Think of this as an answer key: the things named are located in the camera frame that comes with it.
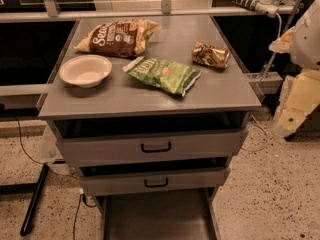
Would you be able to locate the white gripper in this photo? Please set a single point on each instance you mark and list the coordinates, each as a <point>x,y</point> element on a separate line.
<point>307,44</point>

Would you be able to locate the green jalapeno chip bag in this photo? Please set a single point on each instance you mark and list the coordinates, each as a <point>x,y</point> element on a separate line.
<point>172,77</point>

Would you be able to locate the small gold snack bag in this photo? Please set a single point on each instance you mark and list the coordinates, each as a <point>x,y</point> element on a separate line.
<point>209,55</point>

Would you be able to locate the top grey drawer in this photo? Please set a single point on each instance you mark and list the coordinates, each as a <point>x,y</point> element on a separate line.
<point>149,139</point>

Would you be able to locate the grey drawer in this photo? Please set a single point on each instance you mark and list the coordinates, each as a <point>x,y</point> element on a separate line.
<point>149,139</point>
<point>168,215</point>
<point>154,176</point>

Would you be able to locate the grey drawer cabinet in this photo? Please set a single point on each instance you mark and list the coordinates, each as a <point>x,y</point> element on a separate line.
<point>120,95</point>

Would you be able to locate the brown tortilla chip bag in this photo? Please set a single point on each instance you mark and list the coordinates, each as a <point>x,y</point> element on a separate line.
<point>124,38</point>

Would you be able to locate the bottom grey drawer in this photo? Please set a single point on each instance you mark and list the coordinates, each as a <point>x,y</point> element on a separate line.
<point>168,215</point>

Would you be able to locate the middle grey drawer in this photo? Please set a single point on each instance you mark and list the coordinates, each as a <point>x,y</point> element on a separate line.
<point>154,176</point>

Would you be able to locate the white power strip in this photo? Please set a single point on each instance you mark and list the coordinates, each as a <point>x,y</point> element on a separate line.
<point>264,7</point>

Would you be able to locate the white paper bowl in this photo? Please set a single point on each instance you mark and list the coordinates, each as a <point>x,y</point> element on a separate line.
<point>85,71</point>

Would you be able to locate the black metal stand leg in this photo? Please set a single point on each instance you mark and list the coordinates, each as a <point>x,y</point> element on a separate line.
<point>37,190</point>

